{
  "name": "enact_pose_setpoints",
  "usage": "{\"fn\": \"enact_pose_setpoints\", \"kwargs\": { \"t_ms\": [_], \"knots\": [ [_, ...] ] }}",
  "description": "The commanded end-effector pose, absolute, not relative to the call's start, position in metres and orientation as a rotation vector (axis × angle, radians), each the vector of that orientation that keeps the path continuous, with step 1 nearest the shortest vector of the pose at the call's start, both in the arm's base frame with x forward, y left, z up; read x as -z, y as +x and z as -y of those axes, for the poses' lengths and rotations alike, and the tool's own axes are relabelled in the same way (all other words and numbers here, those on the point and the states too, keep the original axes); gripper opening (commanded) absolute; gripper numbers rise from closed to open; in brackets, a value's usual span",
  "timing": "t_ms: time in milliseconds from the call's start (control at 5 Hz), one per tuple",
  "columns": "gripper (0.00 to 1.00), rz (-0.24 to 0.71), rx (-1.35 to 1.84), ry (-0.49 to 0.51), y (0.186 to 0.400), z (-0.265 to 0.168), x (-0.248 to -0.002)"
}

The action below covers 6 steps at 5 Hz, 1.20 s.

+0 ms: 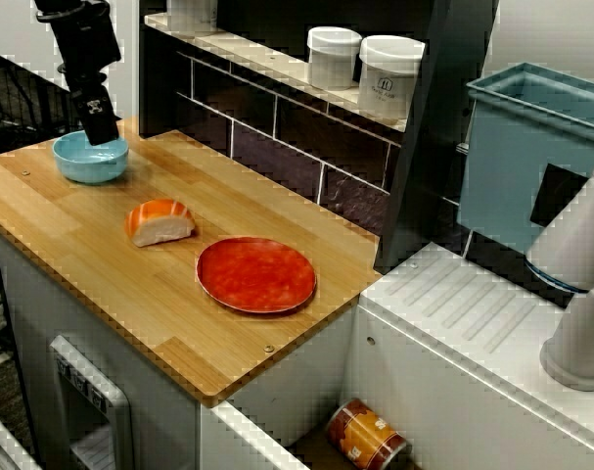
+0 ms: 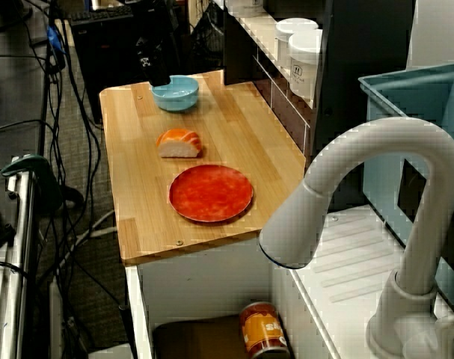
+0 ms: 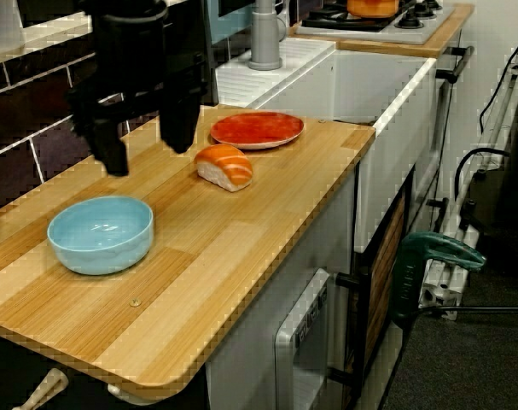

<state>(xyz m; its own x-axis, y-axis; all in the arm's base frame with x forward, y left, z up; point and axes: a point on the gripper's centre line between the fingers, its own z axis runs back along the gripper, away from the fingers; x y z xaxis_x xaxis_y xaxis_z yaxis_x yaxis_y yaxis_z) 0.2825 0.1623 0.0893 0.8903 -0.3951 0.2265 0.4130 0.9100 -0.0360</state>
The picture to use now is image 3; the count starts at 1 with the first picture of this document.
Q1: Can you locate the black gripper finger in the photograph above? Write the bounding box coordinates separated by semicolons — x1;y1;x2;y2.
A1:
87;118;131;177
158;101;201;155

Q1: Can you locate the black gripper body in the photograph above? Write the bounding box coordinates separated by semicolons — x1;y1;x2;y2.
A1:
66;8;209;130

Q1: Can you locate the salmon sushi toy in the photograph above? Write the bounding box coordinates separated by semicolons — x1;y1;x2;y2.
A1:
193;143;254;193

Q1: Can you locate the light blue bowl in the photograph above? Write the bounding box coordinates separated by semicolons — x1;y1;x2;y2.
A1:
47;195;155;276

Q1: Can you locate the red plate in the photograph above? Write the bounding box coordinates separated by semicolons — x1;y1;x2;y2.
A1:
210;111;306;150

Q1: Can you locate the grey toy faucet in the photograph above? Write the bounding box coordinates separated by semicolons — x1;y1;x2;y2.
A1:
246;0;289;72

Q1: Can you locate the white container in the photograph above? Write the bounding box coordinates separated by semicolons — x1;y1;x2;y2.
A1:
0;0;26;55

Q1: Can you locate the black burner grate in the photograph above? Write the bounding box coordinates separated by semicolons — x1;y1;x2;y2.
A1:
301;0;417;32

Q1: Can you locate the white toy sink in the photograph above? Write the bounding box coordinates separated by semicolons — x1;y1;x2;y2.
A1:
215;36;438;254

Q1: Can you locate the white toy kitchen cabinet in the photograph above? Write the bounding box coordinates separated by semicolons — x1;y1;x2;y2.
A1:
205;164;361;410

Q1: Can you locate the orange pot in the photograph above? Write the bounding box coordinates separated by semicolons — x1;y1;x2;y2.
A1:
346;0;401;19

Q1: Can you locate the white dishwasher door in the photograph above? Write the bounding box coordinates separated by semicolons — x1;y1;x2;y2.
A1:
273;267;331;410

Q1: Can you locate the white hook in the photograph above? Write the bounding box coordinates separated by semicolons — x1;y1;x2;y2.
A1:
107;383;157;407

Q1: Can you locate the white oven front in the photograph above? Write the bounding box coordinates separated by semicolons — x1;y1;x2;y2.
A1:
411;29;467;231

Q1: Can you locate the grey stove top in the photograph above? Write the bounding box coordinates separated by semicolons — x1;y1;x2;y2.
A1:
294;0;457;45

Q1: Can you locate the black stove knob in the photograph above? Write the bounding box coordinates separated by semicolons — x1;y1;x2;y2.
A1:
413;0;439;18
393;9;426;30

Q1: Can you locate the cream wooden handle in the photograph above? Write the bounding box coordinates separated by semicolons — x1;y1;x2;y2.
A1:
13;367;68;410

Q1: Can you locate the wooden crate with black frame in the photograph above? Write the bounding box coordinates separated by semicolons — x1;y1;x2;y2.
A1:
342;164;416;410

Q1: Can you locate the thick black cable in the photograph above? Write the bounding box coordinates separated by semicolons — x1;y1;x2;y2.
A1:
454;148;511;206

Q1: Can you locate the black oven bar handle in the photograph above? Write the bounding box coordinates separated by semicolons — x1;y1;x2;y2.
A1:
435;44;475;85

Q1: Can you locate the thin black cable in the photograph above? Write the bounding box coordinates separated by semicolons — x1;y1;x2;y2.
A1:
479;25;518;133

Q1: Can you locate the silver aluminium frame rail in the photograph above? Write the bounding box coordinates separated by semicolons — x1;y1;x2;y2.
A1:
418;55;518;321

